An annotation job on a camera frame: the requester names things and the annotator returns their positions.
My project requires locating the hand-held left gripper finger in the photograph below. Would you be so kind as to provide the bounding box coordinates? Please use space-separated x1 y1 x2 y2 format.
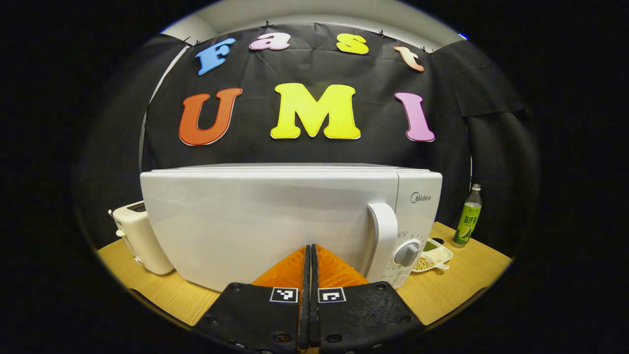
310 243 426 354
194 244 311 354

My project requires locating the white microwave oven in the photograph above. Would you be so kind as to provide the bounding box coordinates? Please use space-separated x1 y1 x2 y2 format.
140 163 443 292

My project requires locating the white divided dish with beans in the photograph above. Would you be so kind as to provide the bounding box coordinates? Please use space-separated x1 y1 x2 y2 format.
412 238 454 273

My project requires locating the black backdrop cloth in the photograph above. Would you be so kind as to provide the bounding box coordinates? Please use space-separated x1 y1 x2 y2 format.
74 22 541 256

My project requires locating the green drink bottle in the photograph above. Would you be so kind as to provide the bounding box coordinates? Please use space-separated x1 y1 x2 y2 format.
452 184 483 248

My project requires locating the cream white toaster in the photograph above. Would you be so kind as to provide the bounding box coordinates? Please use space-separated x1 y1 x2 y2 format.
108 201 175 275

